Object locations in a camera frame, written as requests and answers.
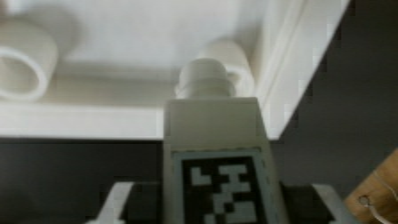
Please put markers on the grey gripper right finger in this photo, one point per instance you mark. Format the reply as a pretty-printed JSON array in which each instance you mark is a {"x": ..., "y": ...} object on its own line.
[{"x": 333, "y": 201}]

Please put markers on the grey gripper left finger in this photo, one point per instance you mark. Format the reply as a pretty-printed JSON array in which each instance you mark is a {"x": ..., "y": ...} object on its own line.
[{"x": 111, "y": 212}]

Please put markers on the white leg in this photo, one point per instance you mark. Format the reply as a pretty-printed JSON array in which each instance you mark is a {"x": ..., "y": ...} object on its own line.
[{"x": 221, "y": 182}]

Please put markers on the white square tabletop part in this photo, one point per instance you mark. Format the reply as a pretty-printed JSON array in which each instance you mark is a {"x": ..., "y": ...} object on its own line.
[{"x": 129, "y": 40}]

